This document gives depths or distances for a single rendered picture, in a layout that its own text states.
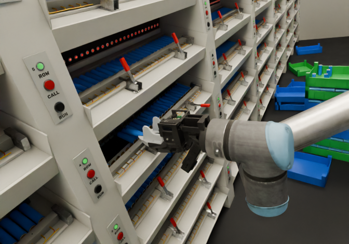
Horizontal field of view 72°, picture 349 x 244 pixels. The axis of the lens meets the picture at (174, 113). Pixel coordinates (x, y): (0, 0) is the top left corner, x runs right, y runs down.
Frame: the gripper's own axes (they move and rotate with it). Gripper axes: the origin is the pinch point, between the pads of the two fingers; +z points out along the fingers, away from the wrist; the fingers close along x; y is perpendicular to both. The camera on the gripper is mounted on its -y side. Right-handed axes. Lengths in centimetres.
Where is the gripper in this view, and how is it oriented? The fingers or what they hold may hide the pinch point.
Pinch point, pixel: (145, 137)
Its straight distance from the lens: 67.6
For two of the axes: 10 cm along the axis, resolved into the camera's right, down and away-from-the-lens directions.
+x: -4.8, 4.8, -7.3
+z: -8.5, -0.4, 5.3
